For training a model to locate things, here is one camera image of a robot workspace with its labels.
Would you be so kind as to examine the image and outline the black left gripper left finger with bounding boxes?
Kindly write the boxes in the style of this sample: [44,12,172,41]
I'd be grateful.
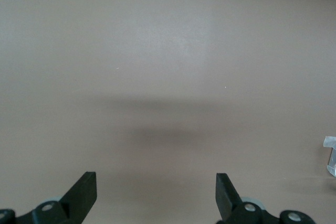
[0,171,98,224]

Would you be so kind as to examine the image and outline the clear plastic egg box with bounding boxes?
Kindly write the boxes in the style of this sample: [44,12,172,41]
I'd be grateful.
[323,135,336,178]

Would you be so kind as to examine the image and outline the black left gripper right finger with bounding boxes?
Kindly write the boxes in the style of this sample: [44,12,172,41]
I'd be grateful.
[216,173,315,224]

